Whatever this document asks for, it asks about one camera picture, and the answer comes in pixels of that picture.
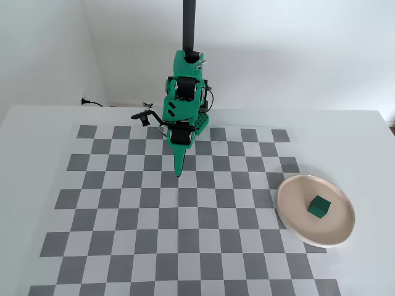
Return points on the dark green dice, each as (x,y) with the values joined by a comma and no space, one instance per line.
(319,208)

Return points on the grey checkerboard mat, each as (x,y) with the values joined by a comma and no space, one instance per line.
(185,222)

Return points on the black wrist camera board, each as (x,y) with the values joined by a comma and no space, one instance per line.
(145,117)

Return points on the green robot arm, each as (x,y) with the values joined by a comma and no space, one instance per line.
(184,72)

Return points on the beige round plate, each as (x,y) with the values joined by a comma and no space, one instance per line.
(308,222)

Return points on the black vertical pole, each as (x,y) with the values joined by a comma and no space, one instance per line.
(189,27)

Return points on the green gripper with motor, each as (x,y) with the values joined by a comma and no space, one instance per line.
(180,136)

